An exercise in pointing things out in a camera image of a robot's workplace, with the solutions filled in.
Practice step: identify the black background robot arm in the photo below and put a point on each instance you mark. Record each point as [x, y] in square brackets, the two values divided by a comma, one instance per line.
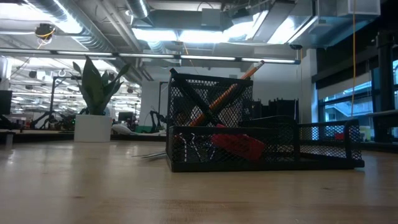
[157, 119]
[59, 121]

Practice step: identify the small black monitor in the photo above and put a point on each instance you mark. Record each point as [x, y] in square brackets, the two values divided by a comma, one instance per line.
[126, 116]

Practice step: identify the green box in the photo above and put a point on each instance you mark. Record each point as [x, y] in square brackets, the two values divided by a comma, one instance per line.
[143, 128]

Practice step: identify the black equipment silhouettes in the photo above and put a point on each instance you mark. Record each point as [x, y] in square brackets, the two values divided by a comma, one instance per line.
[280, 109]

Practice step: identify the black binder clip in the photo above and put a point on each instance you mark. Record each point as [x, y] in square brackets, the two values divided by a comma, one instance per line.
[209, 152]
[189, 144]

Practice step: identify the black aluminium table frame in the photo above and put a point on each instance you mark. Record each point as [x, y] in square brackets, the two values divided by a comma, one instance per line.
[46, 137]

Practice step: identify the black ceiling device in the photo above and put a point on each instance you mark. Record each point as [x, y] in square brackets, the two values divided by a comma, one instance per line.
[45, 31]

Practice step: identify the orange pencil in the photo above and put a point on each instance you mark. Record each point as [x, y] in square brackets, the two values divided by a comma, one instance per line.
[245, 77]

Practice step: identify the green plant in white pot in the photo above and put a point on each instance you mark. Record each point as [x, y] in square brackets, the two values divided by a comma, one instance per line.
[92, 129]

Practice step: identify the black mesh desk organizer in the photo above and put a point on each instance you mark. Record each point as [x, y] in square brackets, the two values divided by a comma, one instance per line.
[233, 166]

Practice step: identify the black vertical post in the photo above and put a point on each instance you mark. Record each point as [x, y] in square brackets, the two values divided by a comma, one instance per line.
[385, 77]

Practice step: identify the long ceiling light strip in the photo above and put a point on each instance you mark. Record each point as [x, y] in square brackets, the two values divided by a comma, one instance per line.
[205, 58]

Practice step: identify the black screen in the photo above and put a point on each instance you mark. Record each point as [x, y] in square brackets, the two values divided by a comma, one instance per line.
[5, 102]

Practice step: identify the black pen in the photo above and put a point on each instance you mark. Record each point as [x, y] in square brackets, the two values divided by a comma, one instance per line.
[192, 93]

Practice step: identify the black background rig frame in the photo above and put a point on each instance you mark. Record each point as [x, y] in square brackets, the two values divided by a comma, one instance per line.
[53, 90]

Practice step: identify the small red object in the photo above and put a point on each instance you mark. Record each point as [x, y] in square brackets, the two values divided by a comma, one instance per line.
[339, 136]

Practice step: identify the dark ceiling security camera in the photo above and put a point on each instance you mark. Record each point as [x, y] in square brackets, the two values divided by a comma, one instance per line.
[295, 46]

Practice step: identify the small grey block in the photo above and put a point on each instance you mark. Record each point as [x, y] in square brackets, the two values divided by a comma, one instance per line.
[9, 139]

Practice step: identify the red eraser block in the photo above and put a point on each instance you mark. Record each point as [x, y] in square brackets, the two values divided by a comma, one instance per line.
[242, 144]

